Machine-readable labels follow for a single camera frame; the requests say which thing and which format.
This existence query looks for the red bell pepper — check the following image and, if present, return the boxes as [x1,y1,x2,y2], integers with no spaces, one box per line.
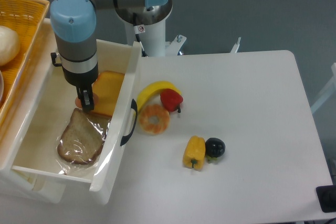
[160,89,183,113]

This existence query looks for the orange shrimp ring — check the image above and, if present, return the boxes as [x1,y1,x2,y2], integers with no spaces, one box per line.
[138,103,171,136]

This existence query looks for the brown egg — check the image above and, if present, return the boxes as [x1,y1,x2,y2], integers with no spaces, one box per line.
[75,93,99,108]

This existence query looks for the white open upper drawer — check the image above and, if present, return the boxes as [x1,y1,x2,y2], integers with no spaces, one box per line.
[0,34,142,206]

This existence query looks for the white drawer cabinet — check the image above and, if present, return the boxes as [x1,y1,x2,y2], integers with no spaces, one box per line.
[1,18,65,203]

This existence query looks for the yellow banana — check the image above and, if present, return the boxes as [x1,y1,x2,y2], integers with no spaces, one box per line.
[136,81,182,112]

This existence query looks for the yellow woven basket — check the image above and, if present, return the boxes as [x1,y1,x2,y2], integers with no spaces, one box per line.
[1,0,50,124]

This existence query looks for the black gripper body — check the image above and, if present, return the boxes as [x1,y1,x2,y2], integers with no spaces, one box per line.
[50,52,99,91]

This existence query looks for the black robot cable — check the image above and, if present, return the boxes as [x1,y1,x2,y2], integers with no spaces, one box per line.
[132,11,149,57]

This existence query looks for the white bun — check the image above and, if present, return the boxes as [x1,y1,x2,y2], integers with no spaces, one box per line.
[1,26,20,66]

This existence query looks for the black device at edge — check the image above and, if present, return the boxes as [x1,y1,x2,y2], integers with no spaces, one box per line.
[316,185,335,213]

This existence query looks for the white frame at right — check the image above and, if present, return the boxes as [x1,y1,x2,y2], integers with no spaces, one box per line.
[310,63,335,114]

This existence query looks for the yellow toast slice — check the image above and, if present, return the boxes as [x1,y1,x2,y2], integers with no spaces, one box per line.
[89,71,124,118]

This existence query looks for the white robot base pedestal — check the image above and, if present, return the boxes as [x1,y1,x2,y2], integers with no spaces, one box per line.
[116,0,186,57]

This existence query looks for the black drawer handle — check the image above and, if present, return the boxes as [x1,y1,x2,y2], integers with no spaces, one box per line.
[120,99,138,146]

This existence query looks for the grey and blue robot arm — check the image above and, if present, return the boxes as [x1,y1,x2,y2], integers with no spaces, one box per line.
[50,0,168,112]

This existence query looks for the wrapped brown bread slice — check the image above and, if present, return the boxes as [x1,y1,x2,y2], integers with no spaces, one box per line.
[56,108,111,176]

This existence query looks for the black round fruit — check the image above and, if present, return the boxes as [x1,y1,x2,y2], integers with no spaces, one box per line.
[205,137,226,162]

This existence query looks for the yellow bell pepper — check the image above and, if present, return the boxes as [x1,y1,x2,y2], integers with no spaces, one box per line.
[182,135,206,171]

